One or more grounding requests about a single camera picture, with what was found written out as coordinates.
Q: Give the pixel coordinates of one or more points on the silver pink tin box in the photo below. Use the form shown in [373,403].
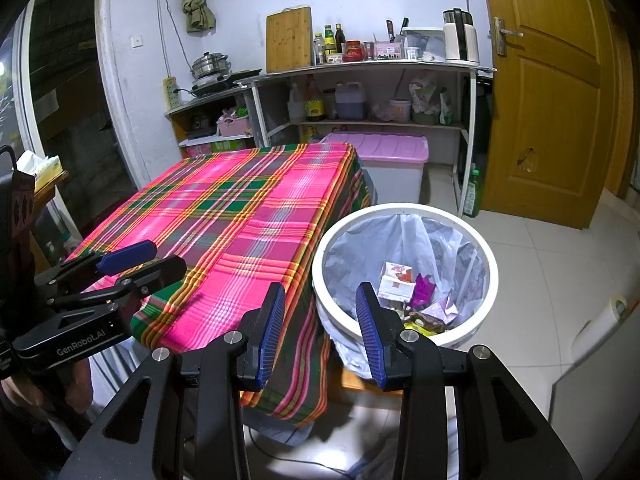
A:
[395,282]

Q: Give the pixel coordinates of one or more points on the yellow tissue box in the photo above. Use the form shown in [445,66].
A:
[40,165]

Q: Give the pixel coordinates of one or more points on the white paper roll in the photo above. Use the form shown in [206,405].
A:
[602,322]

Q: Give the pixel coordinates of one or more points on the crumpled plastic bags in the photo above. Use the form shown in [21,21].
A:
[425,97]

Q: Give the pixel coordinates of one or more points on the steel steamer pot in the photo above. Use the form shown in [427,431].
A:
[211,65]

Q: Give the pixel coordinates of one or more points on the pink knife holder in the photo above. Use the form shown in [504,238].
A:
[389,51]

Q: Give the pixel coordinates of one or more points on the yellow label sauce bottle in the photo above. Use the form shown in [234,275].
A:
[314,105]

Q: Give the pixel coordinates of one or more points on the clear plastic container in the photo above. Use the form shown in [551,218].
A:
[427,40]

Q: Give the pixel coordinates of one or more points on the white wall switch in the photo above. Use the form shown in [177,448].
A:
[136,40]

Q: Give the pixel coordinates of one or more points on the green bottle yellow label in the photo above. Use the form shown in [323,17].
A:
[329,42]

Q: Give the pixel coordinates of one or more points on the large metal shelf unit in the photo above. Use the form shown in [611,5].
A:
[350,66]

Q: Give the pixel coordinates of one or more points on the pink plastic basket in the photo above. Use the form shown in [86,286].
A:
[234,126]

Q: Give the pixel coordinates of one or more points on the small metal shelf unit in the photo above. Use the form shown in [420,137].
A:
[210,102]

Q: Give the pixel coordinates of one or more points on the pink green plaid tablecloth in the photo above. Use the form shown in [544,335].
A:
[225,210]

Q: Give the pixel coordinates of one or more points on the clear bottle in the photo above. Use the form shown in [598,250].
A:
[318,50]

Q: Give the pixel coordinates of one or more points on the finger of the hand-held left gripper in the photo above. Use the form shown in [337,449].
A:
[127,256]
[155,272]

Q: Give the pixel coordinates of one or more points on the white plastic bottle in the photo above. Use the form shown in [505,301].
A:
[295,102]

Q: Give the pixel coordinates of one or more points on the purple carton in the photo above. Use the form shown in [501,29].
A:
[442,310]

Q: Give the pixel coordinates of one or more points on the green glass bottle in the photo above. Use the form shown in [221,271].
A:
[472,192]

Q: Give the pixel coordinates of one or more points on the white trash bin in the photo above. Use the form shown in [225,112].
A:
[492,272]

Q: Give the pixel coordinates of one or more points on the white bucket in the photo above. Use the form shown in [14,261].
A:
[400,110]

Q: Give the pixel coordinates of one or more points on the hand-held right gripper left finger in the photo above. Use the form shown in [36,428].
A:
[272,335]

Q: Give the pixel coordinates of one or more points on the yellow wrapper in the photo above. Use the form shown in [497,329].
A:
[416,328]

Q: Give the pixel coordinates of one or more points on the red jar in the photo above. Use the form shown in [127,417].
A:
[353,50]

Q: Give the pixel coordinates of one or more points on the pink lid storage box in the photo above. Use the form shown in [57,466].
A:
[390,147]

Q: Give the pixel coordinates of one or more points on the purple snack packet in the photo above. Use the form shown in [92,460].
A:
[425,287]

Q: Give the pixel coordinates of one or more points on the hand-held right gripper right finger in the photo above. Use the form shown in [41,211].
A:
[370,340]

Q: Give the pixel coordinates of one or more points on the person's left hand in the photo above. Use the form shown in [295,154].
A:
[77,385]

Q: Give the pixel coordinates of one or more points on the yellow power strip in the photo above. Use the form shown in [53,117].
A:
[171,92]

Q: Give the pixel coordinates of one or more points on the white black electric kettle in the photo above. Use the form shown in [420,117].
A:
[455,37]

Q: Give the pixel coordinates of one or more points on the dark glass bottle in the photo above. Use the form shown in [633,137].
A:
[340,40]

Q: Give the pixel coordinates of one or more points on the black induction cooker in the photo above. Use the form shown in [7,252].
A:
[220,85]

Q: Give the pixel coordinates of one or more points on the yellow wooden door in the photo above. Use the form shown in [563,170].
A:
[545,90]

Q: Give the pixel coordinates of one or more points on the dark liquid jug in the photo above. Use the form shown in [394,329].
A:
[350,102]

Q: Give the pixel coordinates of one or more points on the grey panel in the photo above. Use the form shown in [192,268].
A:
[595,410]

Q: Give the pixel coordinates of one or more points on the small white cup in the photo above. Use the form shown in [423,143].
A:
[411,53]

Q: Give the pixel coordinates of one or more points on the wooden cutting board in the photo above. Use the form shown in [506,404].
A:
[289,40]

